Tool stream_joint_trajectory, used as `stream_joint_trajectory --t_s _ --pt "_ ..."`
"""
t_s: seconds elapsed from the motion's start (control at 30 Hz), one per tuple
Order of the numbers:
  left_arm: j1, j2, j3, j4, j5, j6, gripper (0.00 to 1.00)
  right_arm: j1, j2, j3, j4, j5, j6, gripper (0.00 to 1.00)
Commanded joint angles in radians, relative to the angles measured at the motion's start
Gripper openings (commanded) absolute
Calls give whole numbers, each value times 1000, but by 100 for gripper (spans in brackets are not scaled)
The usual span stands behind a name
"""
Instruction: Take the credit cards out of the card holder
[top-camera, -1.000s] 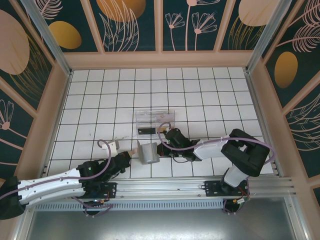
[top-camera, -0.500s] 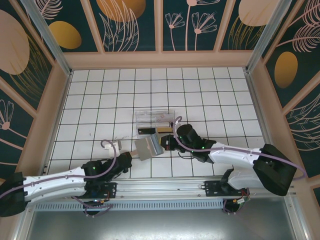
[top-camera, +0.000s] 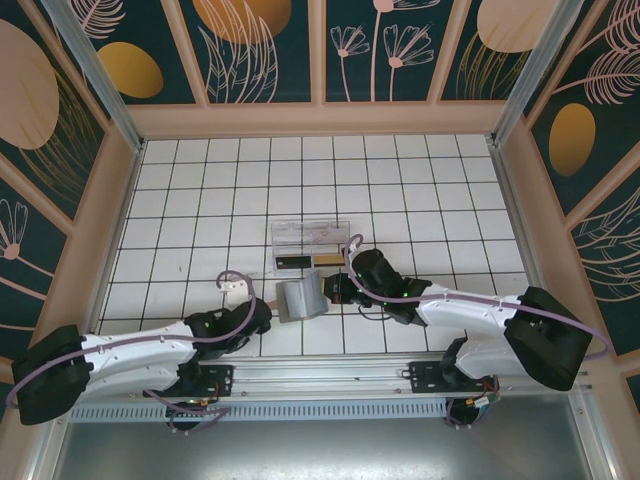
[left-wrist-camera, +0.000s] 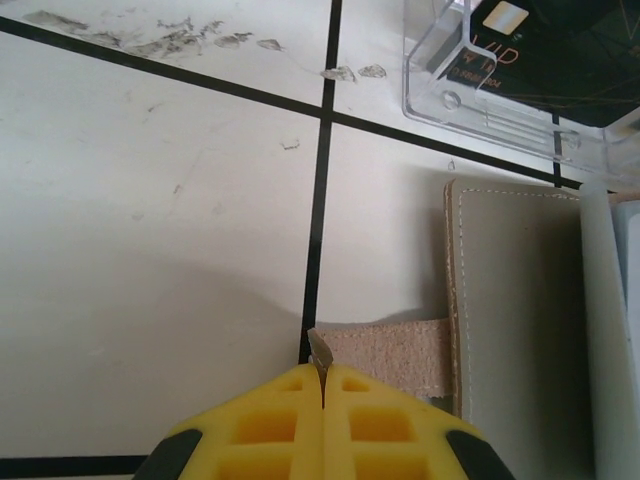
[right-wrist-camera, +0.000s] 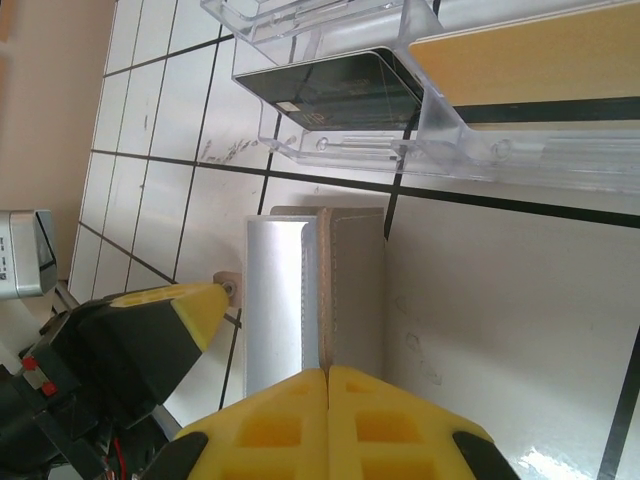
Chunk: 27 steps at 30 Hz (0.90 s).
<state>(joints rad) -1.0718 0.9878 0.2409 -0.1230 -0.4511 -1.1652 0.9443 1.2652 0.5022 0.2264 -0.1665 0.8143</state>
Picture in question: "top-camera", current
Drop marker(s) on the aluminium frame post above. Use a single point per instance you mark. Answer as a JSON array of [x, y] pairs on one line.
[[537, 75], [97, 75]]

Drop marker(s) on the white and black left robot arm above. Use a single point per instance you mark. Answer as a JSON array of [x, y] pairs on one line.
[[140, 345]]

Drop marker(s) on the aluminium table edge rail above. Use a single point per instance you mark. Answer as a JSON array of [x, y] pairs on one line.
[[520, 225]]

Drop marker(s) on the grey metal sheet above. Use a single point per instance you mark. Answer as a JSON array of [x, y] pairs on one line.
[[320, 450]]

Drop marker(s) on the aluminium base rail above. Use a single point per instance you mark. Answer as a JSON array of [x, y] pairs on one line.
[[320, 377]]

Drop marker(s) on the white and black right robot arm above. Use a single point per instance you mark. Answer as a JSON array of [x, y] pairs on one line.
[[465, 312]]

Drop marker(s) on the clear acrylic card stand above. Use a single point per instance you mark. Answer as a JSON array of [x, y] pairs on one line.
[[290, 232]]

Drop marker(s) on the gold VIP card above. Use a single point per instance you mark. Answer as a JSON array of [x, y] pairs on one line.
[[327, 260]]

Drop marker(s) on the black VIP card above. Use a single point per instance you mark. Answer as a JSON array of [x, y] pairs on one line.
[[295, 262]]

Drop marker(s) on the base wiring with connectors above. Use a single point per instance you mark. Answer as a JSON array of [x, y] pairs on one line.
[[475, 402]]

